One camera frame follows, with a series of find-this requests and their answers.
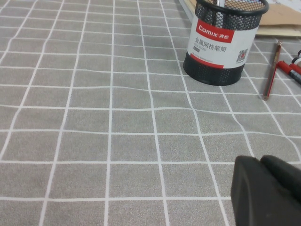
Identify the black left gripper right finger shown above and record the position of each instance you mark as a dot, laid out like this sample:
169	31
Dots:
287	174

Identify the black mesh pen holder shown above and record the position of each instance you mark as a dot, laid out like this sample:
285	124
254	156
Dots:
218	54

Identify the grey checked tablecloth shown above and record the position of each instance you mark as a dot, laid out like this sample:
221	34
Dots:
94	141

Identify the white printed brochure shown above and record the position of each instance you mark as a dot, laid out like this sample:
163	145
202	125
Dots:
188	7

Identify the white marker with black caps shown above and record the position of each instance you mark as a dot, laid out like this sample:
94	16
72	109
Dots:
220	2
298	53

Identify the brown kraft notebook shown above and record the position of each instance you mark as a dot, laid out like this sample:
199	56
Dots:
282	16

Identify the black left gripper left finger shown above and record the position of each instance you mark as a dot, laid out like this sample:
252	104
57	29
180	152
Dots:
258	200

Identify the red marker pen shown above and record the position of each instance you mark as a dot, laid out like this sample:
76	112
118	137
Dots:
296	66

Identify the thin red and black pen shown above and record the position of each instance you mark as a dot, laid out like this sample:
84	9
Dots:
285	66

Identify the red striped wooden pencil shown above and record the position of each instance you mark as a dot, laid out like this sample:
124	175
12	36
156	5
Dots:
272	70

